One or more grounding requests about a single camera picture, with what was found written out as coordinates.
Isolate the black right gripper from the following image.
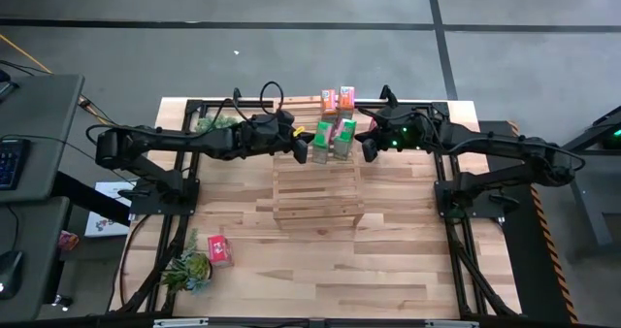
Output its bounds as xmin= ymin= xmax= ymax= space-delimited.
xmin=353 ymin=105 xmax=394 ymax=163

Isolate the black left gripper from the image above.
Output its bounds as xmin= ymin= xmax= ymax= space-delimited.
xmin=278 ymin=110 xmax=316 ymax=165

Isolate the green cereal box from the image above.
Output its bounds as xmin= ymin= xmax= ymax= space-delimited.
xmin=311 ymin=120 xmax=335 ymax=165
xmin=332 ymin=117 xmax=358 ymax=162

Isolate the orange cereal box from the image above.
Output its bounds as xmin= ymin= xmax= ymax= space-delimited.
xmin=337 ymin=85 xmax=356 ymax=121
xmin=320 ymin=88 xmax=338 ymax=125

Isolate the wooden slatted shelf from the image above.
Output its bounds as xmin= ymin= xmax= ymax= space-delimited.
xmin=254 ymin=93 xmax=366 ymax=231

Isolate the green spiky ball plant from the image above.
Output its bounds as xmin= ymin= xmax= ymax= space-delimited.
xmin=196 ymin=114 xmax=239 ymax=134

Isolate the potted succulent plant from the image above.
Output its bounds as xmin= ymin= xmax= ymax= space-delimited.
xmin=159 ymin=228 xmax=214 ymax=295

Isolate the black mat with hazard stripe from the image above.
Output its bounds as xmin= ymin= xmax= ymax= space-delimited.
xmin=477 ymin=119 xmax=579 ymax=325

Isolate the white printed box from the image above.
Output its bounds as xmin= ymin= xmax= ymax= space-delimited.
xmin=84 ymin=180 xmax=135 ymax=238

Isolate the grey metal cart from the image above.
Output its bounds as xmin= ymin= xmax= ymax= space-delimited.
xmin=535 ymin=105 xmax=621 ymax=262

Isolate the pink snack packet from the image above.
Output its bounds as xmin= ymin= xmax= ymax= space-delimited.
xmin=57 ymin=230 xmax=82 ymax=261

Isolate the grey desk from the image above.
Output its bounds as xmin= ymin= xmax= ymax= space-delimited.
xmin=0 ymin=74 xmax=84 ymax=204
xmin=0 ymin=196 xmax=72 ymax=322

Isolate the desk caster wheel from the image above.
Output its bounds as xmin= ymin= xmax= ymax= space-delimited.
xmin=51 ymin=293 xmax=75 ymax=312

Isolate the black keyboard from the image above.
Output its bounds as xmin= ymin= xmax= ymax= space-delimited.
xmin=0 ymin=138 xmax=31 ymax=191

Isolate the black desk device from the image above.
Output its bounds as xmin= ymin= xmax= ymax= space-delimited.
xmin=0 ymin=69 xmax=19 ymax=104

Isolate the black computer mouse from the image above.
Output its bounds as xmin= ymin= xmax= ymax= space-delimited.
xmin=0 ymin=249 xmax=24 ymax=301

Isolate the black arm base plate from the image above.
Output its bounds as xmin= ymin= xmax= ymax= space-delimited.
xmin=435 ymin=180 xmax=507 ymax=220
xmin=128 ymin=178 xmax=201 ymax=217

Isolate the black metal table frame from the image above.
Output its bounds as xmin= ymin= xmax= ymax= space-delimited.
xmin=111 ymin=97 xmax=523 ymax=322

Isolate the silver metal bracket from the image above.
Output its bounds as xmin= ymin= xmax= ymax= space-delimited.
xmin=152 ymin=317 xmax=210 ymax=328
xmin=424 ymin=319 xmax=480 ymax=328

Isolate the black desk cable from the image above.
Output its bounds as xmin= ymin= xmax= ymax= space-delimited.
xmin=0 ymin=133 xmax=117 ymax=174

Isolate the yellow floor cable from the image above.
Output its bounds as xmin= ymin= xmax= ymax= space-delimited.
xmin=0 ymin=33 xmax=152 ymax=143

